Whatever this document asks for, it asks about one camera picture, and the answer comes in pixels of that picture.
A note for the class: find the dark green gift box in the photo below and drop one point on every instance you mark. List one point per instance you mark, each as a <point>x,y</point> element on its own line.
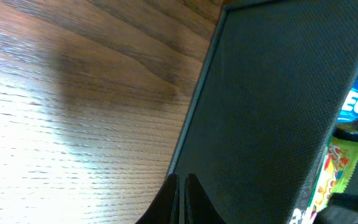
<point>269,94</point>

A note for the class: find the green Haribo gummy bag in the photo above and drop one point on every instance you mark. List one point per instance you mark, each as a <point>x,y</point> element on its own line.
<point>333,177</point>

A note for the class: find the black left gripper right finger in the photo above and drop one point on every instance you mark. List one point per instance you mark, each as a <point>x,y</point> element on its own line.
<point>198,207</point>

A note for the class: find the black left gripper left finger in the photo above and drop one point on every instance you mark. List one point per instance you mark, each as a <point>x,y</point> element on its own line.
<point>165,207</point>

